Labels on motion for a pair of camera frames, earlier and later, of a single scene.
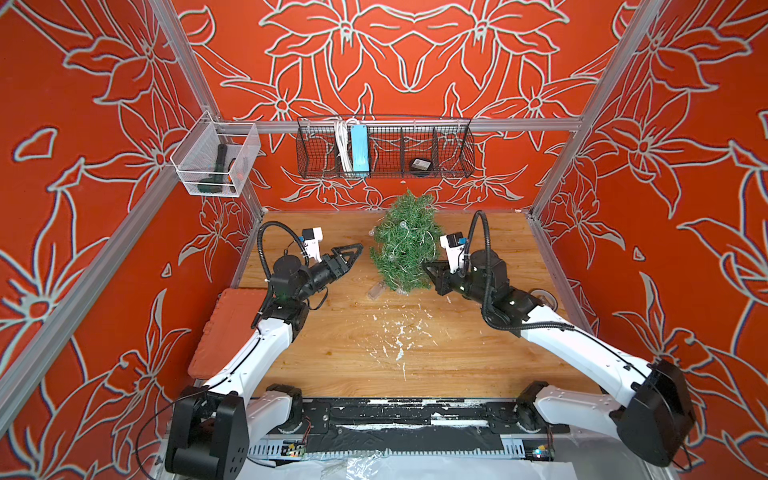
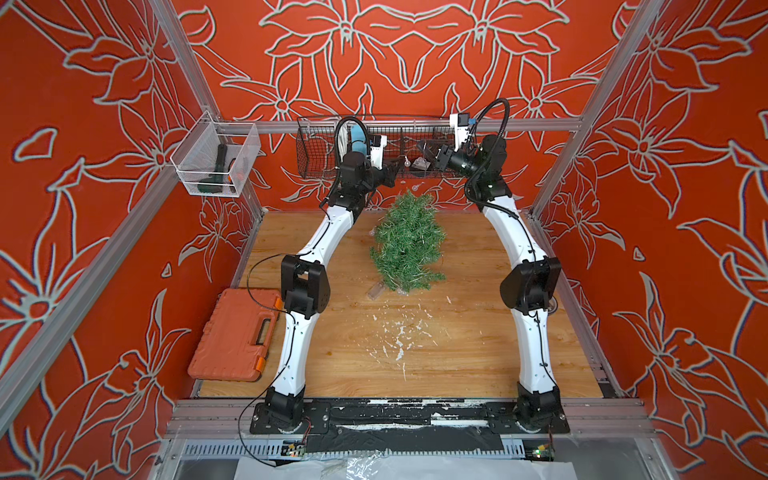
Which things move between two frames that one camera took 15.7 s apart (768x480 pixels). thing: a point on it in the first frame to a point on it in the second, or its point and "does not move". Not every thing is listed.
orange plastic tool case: (230, 324) does not move
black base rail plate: (412, 425) does not move
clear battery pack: (376, 290) does not move
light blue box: (360, 148) does not move
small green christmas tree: (407, 240) does not move
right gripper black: (442, 276) to (442, 162)
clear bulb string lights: (391, 255) to (417, 163)
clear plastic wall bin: (213, 157) does not move
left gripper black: (338, 270) to (390, 171)
